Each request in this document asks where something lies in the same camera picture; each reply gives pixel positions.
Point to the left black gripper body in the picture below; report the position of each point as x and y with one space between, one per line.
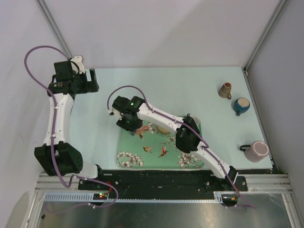
80 80

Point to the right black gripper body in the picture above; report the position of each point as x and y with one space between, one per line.
128 124

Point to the salmon pink ceramic cup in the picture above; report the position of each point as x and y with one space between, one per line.
141 130

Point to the beige round ceramic mug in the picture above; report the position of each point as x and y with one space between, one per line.
162 130

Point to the small grey-blue cup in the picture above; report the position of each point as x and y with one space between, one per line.
196 119

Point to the brown ceramic mug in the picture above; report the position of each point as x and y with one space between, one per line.
225 91

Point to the dark blue ceramic mug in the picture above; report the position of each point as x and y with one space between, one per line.
241 105

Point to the pale pink ceramic mug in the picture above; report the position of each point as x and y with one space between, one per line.
256 151

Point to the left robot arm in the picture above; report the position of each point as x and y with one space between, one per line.
57 156

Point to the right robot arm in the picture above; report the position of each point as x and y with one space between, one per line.
188 138

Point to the green floral hummingbird tray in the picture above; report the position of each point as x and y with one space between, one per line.
153 151

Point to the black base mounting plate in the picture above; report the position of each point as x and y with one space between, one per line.
162 185

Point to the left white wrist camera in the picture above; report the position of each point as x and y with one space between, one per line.
77 64

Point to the left aluminium frame post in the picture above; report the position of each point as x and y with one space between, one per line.
49 18

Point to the aluminium frame post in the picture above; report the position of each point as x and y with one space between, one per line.
49 18
277 13

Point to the white slotted cable duct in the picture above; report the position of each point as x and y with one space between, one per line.
90 197

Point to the aluminium front rail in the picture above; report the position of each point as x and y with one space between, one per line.
256 183

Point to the right aluminium frame post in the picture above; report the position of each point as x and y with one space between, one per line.
277 13

